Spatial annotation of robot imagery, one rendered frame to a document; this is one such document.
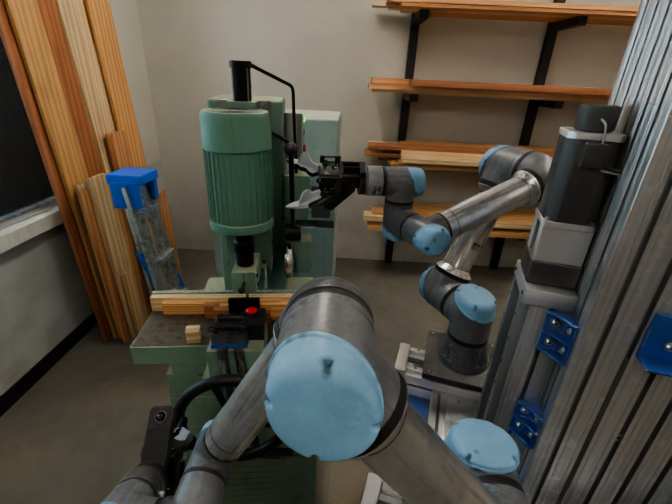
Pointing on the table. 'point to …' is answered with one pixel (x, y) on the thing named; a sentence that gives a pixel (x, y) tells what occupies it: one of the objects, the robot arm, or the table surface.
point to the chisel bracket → (247, 276)
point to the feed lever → (292, 195)
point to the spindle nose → (243, 245)
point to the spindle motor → (238, 169)
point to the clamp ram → (242, 304)
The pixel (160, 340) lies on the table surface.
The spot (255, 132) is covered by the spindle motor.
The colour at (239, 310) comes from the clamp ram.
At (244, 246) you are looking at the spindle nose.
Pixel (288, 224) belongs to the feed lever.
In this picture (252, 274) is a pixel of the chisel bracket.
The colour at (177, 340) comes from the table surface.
